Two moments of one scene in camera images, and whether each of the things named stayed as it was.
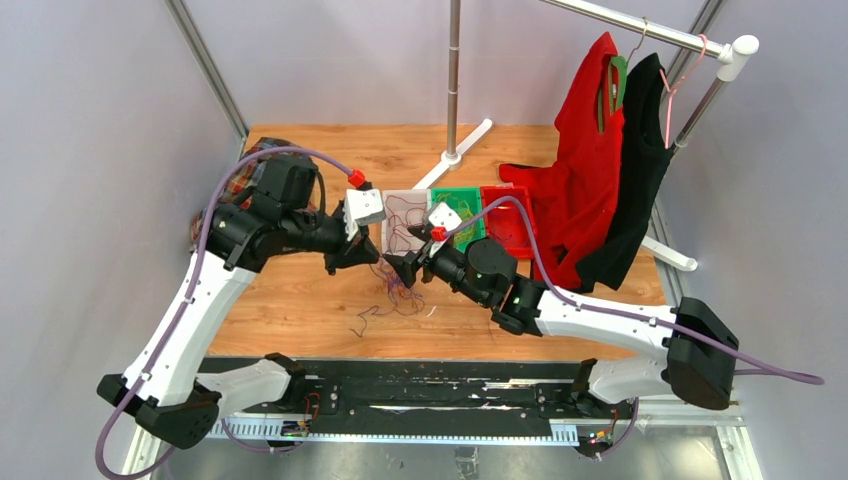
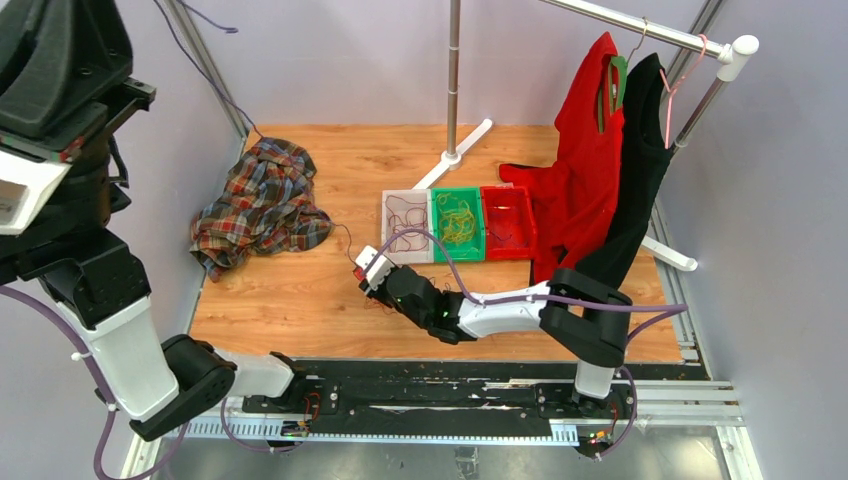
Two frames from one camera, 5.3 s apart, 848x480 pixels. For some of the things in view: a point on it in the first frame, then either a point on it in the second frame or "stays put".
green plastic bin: [465, 203] stays put
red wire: [404, 214] stays put
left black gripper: [357, 251] to [63, 69]
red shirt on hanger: [574, 195] stays put
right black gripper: [408, 266] to [378, 292]
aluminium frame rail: [210, 68] stays put
